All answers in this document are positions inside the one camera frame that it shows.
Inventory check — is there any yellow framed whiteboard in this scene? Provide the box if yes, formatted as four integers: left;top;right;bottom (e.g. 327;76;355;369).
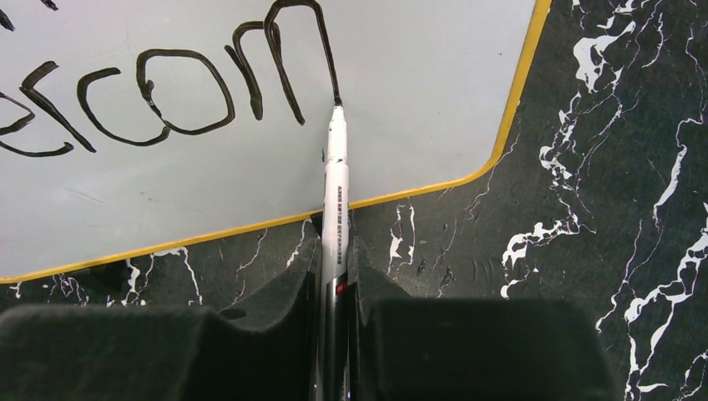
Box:
1;1;550;283

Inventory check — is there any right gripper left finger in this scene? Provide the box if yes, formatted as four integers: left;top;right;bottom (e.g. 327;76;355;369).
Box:
1;239;321;400

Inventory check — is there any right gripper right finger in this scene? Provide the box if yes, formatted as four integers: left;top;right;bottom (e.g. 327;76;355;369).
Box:
348;238;620;400

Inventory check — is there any white marker pen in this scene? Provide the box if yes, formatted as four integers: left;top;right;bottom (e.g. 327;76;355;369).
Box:
315;99;349;400

